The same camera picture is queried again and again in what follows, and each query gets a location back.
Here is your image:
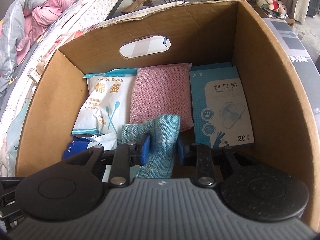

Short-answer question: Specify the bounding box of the blue plastic bag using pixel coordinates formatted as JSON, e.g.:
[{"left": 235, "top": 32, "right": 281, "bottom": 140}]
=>
[{"left": 62, "top": 132, "right": 117, "bottom": 160}]

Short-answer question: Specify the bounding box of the teal woven cloth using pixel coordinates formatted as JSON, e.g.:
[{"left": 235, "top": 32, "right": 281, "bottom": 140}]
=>
[{"left": 122, "top": 114, "right": 180, "bottom": 179}]

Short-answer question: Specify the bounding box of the blue bandage box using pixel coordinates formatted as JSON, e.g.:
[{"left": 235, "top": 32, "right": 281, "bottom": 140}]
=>
[{"left": 189, "top": 62, "right": 254, "bottom": 149}]

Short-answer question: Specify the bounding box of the white cotton swab bag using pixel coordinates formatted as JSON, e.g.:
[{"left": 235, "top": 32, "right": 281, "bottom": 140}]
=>
[{"left": 72, "top": 68, "right": 137, "bottom": 140}]

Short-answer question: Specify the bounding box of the pink mesh sponge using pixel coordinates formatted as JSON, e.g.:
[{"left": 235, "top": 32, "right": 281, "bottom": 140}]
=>
[{"left": 130, "top": 63, "right": 194, "bottom": 132}]

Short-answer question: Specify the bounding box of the white plastic bag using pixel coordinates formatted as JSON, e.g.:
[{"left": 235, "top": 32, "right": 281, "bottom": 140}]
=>
[{"left": 1, "top": 100, "right": 30, "bottom": 177}]

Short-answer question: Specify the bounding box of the large brown cardboard box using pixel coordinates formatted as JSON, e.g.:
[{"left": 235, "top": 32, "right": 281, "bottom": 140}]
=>
[{"left": 15, "top": 1, "right": 319, "bottom": 231}]

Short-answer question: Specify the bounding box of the small beige carton box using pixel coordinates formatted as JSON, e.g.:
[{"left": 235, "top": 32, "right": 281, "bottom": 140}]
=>
[{"left": 27, "top": 61, "right": 47, "bottom": 84}]

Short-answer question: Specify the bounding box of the pink wet wipes pack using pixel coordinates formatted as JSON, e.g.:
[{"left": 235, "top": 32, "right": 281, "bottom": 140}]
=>
[{"left": 40, "top": 30, "right": 85, "bottom": 63}]

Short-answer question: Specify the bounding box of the grey printed appliance box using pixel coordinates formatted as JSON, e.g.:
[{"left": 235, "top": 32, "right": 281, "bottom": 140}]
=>
[{"left": 262, "top": 17, "right": 320, "bottom": 120}]

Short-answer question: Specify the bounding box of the small wooden stool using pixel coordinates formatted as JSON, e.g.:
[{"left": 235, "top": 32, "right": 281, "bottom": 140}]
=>
[{"left": 121, "top": 0, "right": 153, "bottom": 15}]

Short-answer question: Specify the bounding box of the box with plush doll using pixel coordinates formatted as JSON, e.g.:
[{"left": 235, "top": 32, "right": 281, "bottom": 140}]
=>
[{"left": 256, "top": 0, "right": 295, "bottom": 29}]

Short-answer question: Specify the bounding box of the pink grey floral quilt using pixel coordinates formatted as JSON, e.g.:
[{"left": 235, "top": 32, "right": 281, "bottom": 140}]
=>
[{"left": 0, "top": 0, "right": 75, "bottom": 81}]

